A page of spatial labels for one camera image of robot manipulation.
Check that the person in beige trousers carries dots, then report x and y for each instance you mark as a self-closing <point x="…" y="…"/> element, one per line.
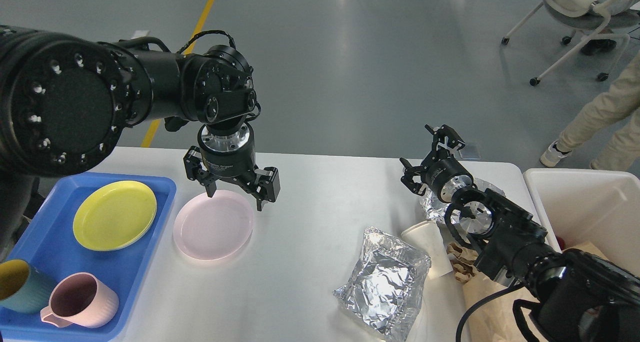
<point x="621" y="101"/>

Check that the blue plastic tray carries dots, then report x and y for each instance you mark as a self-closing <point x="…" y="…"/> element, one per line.
<point x="48" y="243"/>

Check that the white rolling office chair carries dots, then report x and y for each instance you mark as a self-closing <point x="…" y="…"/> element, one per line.
<point x="594" y="19"/>

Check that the pink ribbed mug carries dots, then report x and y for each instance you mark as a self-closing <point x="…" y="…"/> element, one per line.
<point x="80" y="299"/>

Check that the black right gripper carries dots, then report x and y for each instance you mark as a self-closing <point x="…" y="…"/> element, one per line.
<point x="439" y="171"/>

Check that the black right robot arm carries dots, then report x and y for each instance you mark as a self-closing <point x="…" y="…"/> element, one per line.
<point x="579" y="296"/>

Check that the teal mug yellow inside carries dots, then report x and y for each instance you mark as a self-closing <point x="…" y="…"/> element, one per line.
<point x="23" y="288"/>

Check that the yellow plate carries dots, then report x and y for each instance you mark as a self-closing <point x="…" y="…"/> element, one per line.
<point x="115" y="216"/>

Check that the large crumpled foil sheet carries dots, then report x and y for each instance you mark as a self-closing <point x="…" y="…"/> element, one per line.
<point x="385" y="290"/>

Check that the white paper cup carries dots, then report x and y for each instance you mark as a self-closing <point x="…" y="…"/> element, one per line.
<point x="426" y="236"/>

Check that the white plastic bin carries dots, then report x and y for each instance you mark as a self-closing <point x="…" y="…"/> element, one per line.
<point x="582" y="205"/>

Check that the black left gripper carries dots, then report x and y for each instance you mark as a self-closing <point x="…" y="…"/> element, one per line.
<point x="231" y="158"/>

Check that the small crumpled foil ball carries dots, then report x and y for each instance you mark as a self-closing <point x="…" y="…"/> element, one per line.
<point x="434" y="210"/>

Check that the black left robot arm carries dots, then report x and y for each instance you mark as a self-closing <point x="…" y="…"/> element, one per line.
<point x="65" y="102"/>

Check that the pink plate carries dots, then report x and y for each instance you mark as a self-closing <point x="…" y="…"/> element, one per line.
<point x="213" y="228"/>

